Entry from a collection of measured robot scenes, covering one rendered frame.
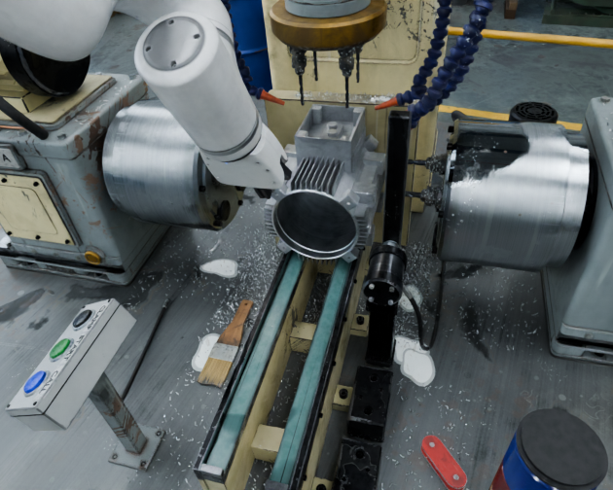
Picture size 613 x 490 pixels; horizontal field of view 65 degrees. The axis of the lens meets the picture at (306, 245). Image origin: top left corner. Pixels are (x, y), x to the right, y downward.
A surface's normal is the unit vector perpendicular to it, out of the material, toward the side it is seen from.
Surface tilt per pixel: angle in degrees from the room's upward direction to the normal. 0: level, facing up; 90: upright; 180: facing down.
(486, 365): 0
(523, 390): 0
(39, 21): 108
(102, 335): 64
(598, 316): 90
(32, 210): 90
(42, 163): 90
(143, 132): 32
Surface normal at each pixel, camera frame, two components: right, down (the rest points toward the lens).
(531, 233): -0.26, 0.54
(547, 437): -0.07, -0.73
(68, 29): 0.56, 0.70
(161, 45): -0.21, -0.29
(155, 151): -0.23, -0.01
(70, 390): 0.84, -0.22
